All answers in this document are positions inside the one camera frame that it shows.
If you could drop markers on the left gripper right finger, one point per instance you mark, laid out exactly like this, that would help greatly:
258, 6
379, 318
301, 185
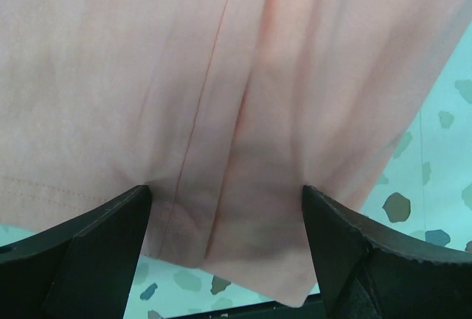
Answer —
367, 270

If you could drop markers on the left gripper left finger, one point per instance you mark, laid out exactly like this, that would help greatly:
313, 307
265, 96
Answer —
82, 268

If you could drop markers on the salmon pink t shirt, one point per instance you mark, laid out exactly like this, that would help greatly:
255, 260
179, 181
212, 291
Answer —
224, 108

